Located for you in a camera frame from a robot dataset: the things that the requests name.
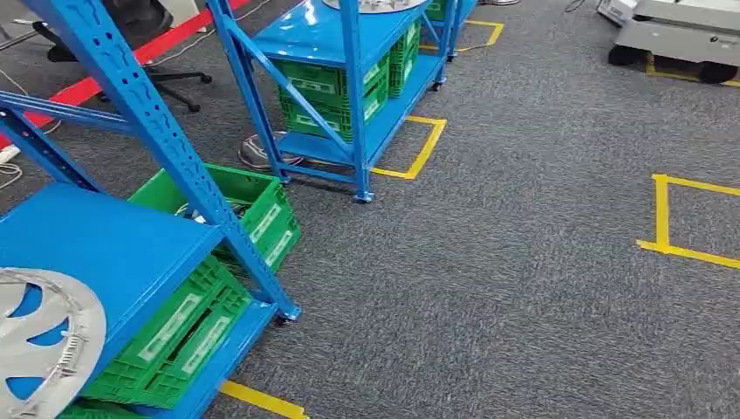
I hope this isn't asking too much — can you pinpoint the blue metal shelving rack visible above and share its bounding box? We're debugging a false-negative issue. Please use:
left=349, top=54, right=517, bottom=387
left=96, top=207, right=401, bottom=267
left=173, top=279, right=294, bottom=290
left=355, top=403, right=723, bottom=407
left=0, top=0, right=303, bottom=419
left=206, top=0, right=480, bottom=203

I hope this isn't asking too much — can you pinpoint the yellow floor tape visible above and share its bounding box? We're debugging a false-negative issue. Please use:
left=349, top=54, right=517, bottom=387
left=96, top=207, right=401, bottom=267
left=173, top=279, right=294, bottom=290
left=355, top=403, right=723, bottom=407
left=369, top=115, right=449, bottom=181
left=644, top=54, right=740, bottom=89
left=419, top=20, right=505, bottom=54
left=635, top=173, right=740, bottom=271

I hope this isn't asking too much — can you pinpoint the grey wheeled cart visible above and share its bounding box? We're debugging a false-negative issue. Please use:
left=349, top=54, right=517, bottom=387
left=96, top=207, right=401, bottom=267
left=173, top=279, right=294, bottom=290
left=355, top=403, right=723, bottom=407
left=606, top=0, right=740, bottom=86

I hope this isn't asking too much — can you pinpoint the white cable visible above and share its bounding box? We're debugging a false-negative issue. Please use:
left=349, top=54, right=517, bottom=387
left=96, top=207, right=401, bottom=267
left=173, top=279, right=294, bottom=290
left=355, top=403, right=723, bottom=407
left=147, top=0, right=273, bottom=67
left=0, top=69, right=62, bottom=192

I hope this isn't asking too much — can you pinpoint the folded green plastic crate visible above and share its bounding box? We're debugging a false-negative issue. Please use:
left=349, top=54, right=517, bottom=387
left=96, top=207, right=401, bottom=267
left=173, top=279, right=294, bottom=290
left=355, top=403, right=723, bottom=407
left=58, top=399, right=148, bottom=419
left=80, top=256, right=254, bottom=410

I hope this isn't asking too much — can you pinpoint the person's shoe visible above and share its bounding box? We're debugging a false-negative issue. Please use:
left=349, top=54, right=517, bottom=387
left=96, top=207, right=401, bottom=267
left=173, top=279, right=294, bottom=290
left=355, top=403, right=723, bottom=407
left=238, top=131, right=305, bottom=172

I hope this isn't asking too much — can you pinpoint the open green plastic crate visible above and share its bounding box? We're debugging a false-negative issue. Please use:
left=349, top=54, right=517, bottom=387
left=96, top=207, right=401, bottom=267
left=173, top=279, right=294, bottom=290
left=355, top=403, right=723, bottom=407
left=127, top=163, right=302, bottom=274

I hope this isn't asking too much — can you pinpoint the silver plastic hubcap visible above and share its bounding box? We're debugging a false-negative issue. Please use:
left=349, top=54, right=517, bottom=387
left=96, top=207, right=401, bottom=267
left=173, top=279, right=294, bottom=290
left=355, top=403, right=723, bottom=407
left=321, top=0, right=430, bottom=15
left=0, top=266, right=107, bottom=419

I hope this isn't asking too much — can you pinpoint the black office chair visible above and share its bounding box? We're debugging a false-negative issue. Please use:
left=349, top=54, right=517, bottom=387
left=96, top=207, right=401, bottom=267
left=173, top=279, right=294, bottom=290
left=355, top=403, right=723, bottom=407
left=31, top=0, right=213, bottom=113

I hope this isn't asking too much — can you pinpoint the white device box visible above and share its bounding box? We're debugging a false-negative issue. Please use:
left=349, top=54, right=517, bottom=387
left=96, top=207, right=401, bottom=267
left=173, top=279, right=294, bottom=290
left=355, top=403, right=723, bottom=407
left=595, top=0, right=637, bottom=27

